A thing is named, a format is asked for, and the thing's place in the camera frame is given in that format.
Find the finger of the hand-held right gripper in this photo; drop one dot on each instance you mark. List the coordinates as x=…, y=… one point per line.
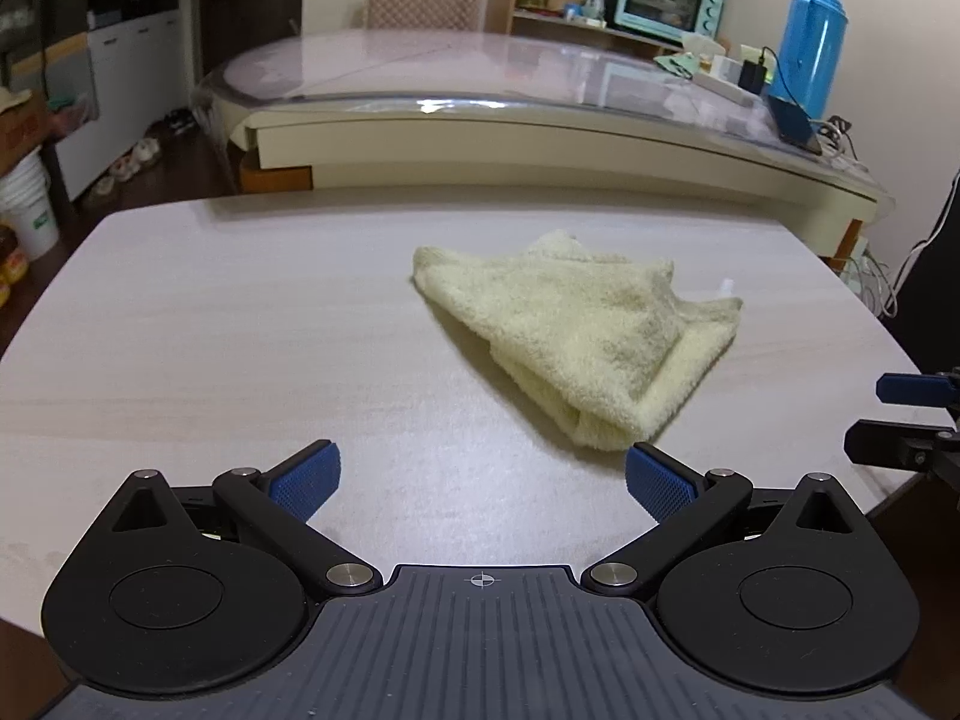
x=889, y=444
x=911, y=388

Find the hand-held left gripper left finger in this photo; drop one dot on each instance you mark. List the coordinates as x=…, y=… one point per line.
x=307, y=478

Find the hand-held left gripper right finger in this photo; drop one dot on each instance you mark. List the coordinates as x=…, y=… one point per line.
x=658, y=481

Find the pale yellow towel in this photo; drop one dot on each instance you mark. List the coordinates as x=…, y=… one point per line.
x=585, y=315

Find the dark furniture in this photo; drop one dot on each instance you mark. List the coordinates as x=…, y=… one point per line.
x=934, y=300

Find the blue phone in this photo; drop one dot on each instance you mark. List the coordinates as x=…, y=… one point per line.
x=791, y=121

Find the black charger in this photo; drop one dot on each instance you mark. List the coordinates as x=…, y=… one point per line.
x=753, y=77

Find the white power strip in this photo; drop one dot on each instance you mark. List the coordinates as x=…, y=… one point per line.
x=724, y=88

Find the cream table with glass top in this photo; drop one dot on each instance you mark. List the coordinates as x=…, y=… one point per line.
x=525, y=150

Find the blue thermos flask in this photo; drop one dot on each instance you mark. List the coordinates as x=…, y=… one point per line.
x=811, y=45

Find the row of light shoes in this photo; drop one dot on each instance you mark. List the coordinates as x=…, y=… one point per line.
x=124, y=165

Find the yellow oil bottles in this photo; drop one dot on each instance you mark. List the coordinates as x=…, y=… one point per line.
x=11, y=266

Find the pair of black shoes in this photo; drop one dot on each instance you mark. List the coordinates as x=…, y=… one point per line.
x=178, y=124

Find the white plastic bucket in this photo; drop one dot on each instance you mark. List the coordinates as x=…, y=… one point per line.
x=30, y=214

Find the green cloth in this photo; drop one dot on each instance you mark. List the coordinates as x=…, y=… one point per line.
x=679, y=64

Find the white cabinet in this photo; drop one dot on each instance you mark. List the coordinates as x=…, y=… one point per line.
x=124, y=90

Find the cardboard box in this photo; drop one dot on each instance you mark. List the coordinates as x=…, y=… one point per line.
x=21, y=131

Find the dark wooden door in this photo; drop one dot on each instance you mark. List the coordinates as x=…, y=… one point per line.
x=247, y=22

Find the wooden shelf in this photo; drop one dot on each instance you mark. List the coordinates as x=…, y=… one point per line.
x=499, y=7

